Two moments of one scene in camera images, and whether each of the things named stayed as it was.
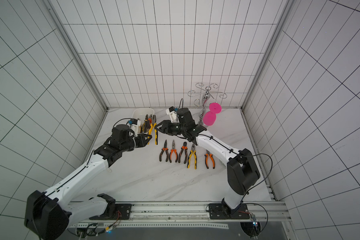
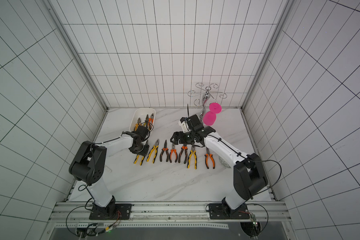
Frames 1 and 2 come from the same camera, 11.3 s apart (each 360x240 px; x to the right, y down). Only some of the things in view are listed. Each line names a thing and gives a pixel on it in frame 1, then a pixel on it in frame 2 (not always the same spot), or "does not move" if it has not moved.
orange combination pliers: x=173 y=149 does not move
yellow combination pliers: x=193 y=151 does not move
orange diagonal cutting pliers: x=184 y=147 does not move
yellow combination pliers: x=154 y=125 to x=156 y=147
